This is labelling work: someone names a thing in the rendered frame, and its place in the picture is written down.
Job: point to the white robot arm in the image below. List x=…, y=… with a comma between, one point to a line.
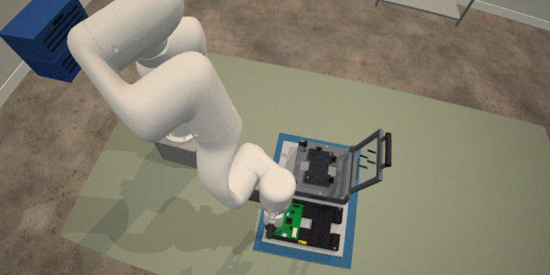
x=184, y=90

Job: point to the green circuit board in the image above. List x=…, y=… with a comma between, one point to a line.
x=291, y=222

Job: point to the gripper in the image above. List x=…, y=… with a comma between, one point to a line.
x=272, y=224

